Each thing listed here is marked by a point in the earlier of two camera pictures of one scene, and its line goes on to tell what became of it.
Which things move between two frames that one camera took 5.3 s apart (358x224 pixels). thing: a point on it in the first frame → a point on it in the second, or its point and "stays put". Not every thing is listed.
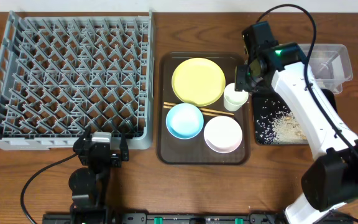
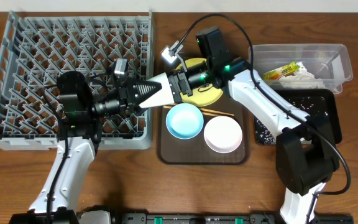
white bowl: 223,134 stays put
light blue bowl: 184,121 stays put
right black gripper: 240,84 → 178,84
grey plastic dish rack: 59,73 stays put
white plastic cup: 234,100 → 164,97
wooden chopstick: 204,109 stays put
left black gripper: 101,155 → 123,97
